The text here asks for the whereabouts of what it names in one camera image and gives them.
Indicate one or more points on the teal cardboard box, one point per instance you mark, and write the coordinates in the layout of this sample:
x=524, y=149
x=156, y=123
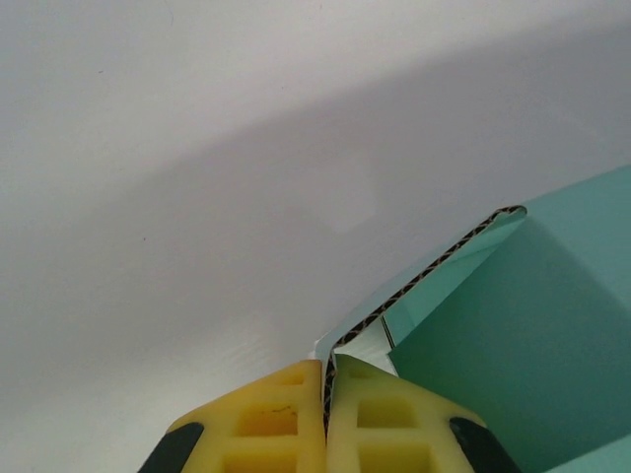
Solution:
x=493, y=345

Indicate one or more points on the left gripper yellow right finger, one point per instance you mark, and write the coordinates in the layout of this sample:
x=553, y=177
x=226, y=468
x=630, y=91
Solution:
x=394, y=443

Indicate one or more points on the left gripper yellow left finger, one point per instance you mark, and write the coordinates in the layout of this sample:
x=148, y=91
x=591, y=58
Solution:
x=256, y=443

